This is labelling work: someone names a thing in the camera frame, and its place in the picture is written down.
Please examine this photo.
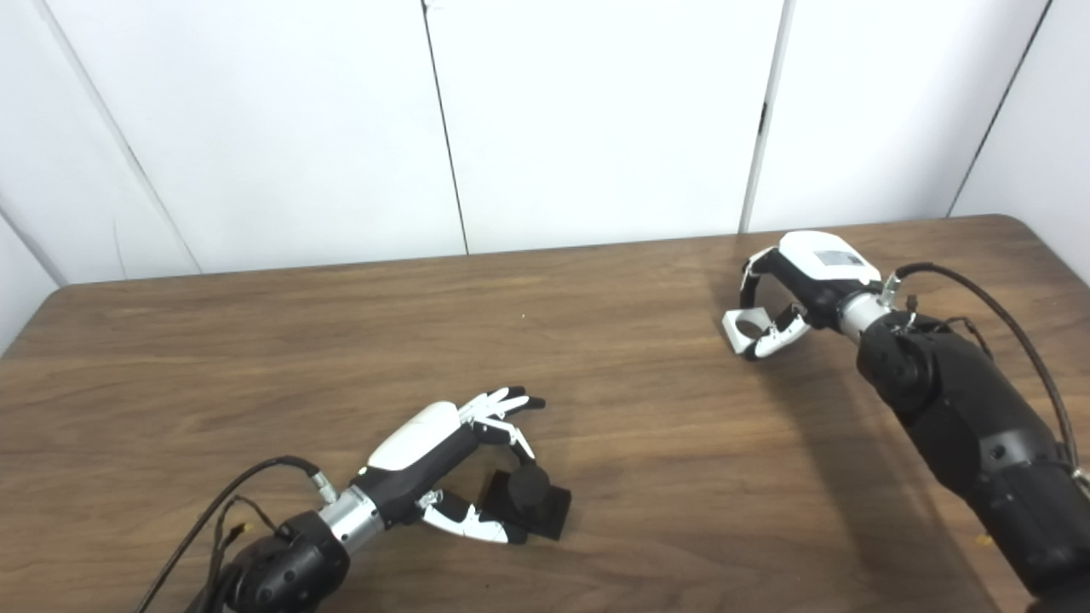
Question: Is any black peg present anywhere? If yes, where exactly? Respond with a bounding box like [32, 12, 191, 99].
[479, 464, 572, 541]

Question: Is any left thin black wrist wire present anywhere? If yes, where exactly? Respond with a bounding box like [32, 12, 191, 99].
[207, 496, 284, 601]

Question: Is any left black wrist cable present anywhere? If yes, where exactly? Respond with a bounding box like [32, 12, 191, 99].
[132, 455, 339, 613]

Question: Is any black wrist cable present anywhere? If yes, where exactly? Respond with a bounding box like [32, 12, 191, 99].
[132, 455, 339, 613]
[881, 262, 1090, 493]

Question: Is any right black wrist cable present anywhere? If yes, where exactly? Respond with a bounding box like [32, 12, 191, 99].
[881, 262, 1090, 493]

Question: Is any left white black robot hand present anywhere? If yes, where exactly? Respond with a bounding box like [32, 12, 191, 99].
[319, 387, 546, 554]

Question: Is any right thin black wrist wire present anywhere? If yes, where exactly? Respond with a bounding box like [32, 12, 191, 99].
[904, 294, 995, 360]

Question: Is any thin black wrist wire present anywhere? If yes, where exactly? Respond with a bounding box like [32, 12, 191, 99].
[207, 496, 284, 601]
[904, 294, 995, 360]

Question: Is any white square piece with hole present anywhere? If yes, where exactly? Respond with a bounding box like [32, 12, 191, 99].
[722, 308, 772, 352]

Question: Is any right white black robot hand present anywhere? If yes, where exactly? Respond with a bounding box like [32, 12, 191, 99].
[739, 230, 895, 362]

